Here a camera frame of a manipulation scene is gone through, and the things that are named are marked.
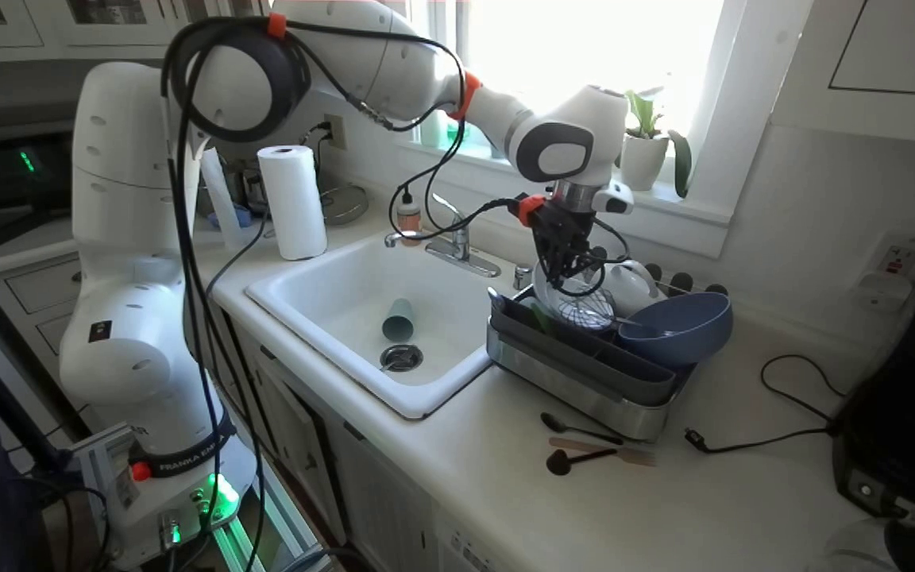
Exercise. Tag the chrome faucet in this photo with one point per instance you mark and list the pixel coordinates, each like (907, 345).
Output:
(451, 247)

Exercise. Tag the metal sink drain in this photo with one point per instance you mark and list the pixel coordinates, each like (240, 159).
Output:
(402, 356)

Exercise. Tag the blue bowl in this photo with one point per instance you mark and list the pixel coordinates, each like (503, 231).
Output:
(681, 324)

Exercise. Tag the round metal mesh strainer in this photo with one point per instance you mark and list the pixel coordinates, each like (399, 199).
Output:
(343, 205)

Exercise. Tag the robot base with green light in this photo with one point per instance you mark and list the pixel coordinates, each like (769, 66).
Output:
(206, 511)

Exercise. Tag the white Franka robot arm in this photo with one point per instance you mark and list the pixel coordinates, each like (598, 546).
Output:
(128, 264)

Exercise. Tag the glass-door upper cabinets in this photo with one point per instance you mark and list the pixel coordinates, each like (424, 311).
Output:
(14, 21)

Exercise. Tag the small teal glass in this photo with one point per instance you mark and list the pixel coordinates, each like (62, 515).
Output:
(460, 134)

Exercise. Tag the white paper towel roll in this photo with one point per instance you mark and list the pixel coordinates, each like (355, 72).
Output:
(293, 209)

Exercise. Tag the black long utensil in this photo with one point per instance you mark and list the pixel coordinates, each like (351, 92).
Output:
(573, 427)

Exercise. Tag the white wall outlet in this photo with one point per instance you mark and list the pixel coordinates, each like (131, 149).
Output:
(896, 273)

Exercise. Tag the black oven with green display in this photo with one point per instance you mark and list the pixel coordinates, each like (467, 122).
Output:
(0, 176)

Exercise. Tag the white round mug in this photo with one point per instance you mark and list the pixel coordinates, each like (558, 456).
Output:
(638, 288)

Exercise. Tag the window with white frame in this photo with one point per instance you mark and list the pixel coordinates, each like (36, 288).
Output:
(670, 43)

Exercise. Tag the white ceramic sink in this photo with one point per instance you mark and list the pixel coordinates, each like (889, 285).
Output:
(351, 298)

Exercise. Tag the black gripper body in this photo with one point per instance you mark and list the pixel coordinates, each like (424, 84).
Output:
(568, 226)

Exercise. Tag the white plate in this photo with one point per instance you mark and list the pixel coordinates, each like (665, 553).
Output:
(586, 306)

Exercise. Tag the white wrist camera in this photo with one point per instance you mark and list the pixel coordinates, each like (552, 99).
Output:
(617, 196)

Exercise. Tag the white lower cabinets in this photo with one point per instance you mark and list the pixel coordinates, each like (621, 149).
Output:
(310, 456)

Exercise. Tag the white plastic tube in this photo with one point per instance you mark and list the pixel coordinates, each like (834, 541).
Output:
(213, 191)

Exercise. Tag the large black appliance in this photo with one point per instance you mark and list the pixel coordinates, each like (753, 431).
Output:
(907, 413)

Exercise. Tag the grey dish drying rack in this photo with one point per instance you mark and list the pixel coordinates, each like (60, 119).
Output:
(573, 370)

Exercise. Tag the small amber bottle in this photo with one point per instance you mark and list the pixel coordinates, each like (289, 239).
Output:
(407, 219)

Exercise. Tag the white upper cabinet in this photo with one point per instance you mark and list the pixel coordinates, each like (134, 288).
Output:
(891, 66)

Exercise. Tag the plant in white pot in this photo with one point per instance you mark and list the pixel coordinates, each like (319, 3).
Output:
(646, 153)

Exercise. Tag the black round-headed spoon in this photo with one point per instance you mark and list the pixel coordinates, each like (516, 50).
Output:
(562, 461)

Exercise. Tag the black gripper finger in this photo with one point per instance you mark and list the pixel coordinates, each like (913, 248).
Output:
(552, 276)
(589, 264)

